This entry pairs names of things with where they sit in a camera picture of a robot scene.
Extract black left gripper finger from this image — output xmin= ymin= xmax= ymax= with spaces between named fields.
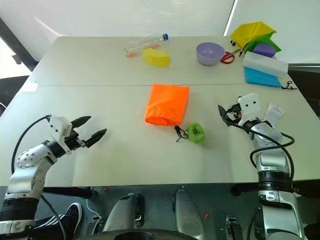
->
xmin=84 ymin=128 xmax=108 ymax=149
xmin=70 ymin=115 xmax=92 ymax=130

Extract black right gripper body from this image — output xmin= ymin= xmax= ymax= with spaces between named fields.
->
xmin=224 ymin=101 xmax=244 ymax=125

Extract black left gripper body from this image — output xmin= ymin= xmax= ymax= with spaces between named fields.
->
xmin=63 ymin=126 xmax=88 ymax=151

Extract green fuzzy hair scrunchie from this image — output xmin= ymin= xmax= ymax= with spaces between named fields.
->
xmin=186 ymin=122 xmax=206 ymax=145

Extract white printed packet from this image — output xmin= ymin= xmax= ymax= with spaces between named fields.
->
xmin=263 ymin=102 xmax=286 ymax=127

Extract white rectangular box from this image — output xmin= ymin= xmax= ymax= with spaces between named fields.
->
xmin=241 ymin=51 xmax=289 ymax=78

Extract purple plastic bowl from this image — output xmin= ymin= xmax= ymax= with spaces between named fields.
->
xmin=195 ymin=42 xmax=226 ymax=67

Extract purple sponge block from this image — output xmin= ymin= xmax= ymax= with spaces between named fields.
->
xmin=251 ymin=43 xmax=277 ymax=58

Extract black and white sneaker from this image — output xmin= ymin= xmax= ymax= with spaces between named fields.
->
xmin=32 ymin=202 xmax=83 ymax=240

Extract silver dark robot leg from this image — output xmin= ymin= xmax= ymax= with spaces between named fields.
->
xmin=173 ymin=189 xmax=206 ymax=239
xmin=102 ymin=193 xmax=145 ymax=233

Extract yellow sponge block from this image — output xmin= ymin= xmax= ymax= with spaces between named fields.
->
xmin=141 ymin=47 xmax=172 ymax=68

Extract clear plastic bottle blue cap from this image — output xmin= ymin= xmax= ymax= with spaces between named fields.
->
xmin=124 ymin=33 xmax=170 ymax=59

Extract dark rounded robot torso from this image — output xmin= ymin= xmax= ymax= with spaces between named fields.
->
xmin=86 ymin=227 xmax=177 ymax=240

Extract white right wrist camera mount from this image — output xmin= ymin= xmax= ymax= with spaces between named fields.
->
xmin=236 ymin=93 xmax=262 ymax=127

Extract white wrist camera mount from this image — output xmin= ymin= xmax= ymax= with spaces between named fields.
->
xmin=47 ymin=115 xmax=74 ymax=153
xmin=236 ymin=93 xmax=262 ymax=127

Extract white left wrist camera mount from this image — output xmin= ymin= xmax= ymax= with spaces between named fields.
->
xmin=47 ymin=115 xmax=74 ymax=153

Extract blue cloth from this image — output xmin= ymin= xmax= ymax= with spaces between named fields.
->
xmin=243 ymin=66 xmax=283 ymax=88

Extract black table frame bar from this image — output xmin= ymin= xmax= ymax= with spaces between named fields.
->
xmin=41 ymin=186 xmax=99 ymax=200

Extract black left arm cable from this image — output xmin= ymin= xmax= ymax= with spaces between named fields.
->
xmin=11 ymin=115 xmax=51 ymax=176

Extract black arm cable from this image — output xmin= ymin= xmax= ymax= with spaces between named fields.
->
xmin=11 ymin=115 xmax=51 ymax=176
xmin=221 ymin=109 xmax=296 ymax=181

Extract red handled scissors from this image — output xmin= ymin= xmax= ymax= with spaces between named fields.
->
xmin=220 ymin=48 xmax=243 ymax=65

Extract orange drawstring bag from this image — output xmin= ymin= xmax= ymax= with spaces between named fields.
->
xmin=143 ymin=83 xmax=190 ymax=127

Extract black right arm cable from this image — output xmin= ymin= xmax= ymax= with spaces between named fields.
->
xmin=221 ymin=109 xmax=296 ymax=181

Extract green bag with purple block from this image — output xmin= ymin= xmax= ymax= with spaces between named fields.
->
xmin=243 ymin=31 xmax=282 ymax=54

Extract yellow cloth bag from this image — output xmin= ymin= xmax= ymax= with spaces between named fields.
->
xmin=230 ymin=21 xmax=277 ymax=48

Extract black slanted post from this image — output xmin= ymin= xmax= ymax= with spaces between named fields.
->
xmin=0 ymin=17 xmax=39 ymax=74

